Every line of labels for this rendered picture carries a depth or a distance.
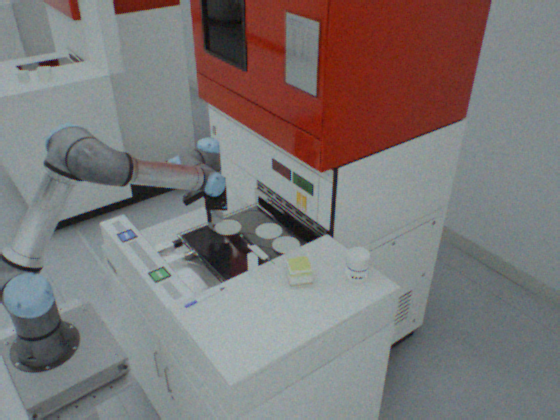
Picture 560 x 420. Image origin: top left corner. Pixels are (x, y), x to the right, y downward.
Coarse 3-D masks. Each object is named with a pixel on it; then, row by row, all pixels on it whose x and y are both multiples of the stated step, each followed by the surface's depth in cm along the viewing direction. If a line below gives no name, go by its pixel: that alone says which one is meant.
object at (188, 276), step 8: (184, 264) 183; (176, 272) 180; (184, 272) 180; (192, 272) 180; (184, 280) 176; (192, 280) 176; (200, 280) 176; (192, 288) 173; (200, 288) 173; (208, 288) 173
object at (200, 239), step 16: (256, 208) 209; (256, 224) 200; (192, 240) 192; (208, 240) 192; (224, 240) 192; (240, 240) 192; (256, 240) 192; (272, 240) 192; (208, 256) 184; (224, 256) 184; (240, 256) 184; (272, 256) 184; (224, 272) 177; (240, 272) 177
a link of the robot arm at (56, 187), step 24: (48, 144) 144; (72, 144) 137; (48, 168) 141; (48, 192) 143; (72, 192) 148; (48, 216) 145; (24, 240) 145; (48, 240) 149; (0, 264) 145; (24, 264) 145; (0, 288) 142
